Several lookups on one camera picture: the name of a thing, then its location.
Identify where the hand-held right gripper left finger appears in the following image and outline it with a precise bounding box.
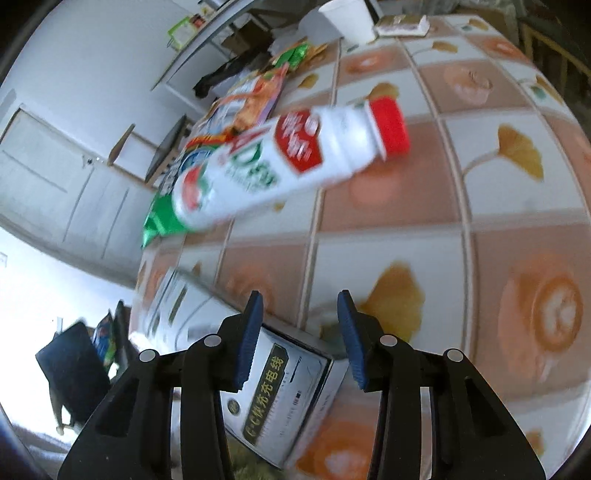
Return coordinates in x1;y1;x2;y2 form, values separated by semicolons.
58;290;265;480

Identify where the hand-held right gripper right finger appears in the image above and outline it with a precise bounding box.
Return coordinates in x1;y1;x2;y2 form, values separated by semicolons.
336;290;543;480

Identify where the white cable box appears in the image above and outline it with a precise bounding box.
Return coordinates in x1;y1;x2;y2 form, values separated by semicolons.
139;268;349;469

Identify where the green snack bag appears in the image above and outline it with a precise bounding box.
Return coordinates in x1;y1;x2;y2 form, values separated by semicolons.
141;134;236;250

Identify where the white strawberry milk bottle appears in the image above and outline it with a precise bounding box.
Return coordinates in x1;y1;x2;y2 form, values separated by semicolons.
171;97;411;232

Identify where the orange snack bag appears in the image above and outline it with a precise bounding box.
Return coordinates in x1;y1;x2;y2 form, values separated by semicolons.
203;65;289;144

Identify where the white door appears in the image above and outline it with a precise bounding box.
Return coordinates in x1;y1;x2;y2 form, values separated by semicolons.
0;104;158;273

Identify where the black cloth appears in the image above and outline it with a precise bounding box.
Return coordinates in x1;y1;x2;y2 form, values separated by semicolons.
191;46;273;97

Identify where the small green wrapper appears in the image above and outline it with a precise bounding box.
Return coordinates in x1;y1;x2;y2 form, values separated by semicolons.
272;41;324;75

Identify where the white shelf table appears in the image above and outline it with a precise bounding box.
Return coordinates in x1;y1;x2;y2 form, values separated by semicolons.
150;0;278;90

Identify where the cardboard box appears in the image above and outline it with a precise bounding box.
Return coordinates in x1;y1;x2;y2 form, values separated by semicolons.
222;21;273;51

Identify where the green box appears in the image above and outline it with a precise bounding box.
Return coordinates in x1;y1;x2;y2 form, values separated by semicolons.
168;16;199;47

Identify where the white flat packet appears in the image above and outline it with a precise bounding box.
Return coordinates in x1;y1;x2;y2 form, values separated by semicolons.
374;14;430;37

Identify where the white paper cup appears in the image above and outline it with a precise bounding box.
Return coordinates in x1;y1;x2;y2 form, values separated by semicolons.
318;0;377;44

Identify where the wooden chair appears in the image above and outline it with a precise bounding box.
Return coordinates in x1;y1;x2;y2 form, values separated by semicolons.
519;18;573;88

